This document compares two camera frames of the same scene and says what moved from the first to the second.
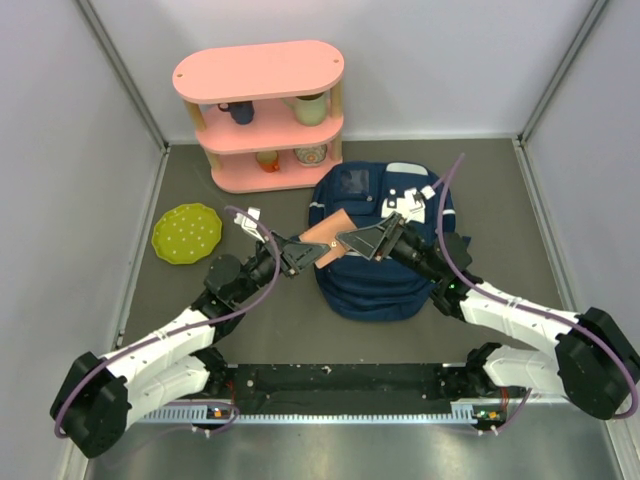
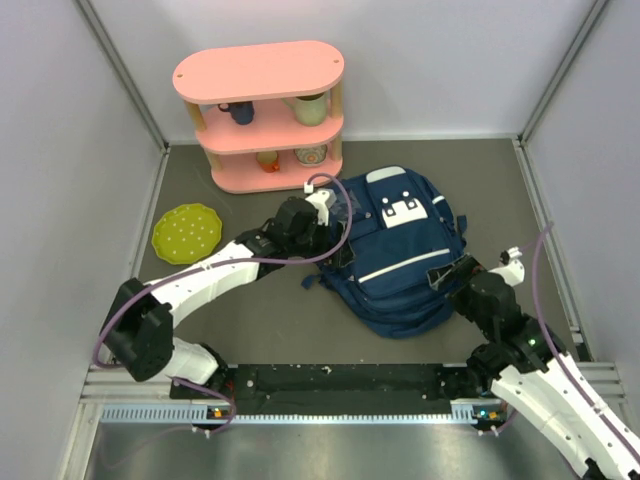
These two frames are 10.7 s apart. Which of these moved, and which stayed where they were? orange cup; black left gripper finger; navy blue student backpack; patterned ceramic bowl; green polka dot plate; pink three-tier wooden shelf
Moved: navy blue student backpack; black left gripper finger
Stayed: patterned ceramic bowl; green polka dot plate; orange cup; pink three-tier wooden shelf
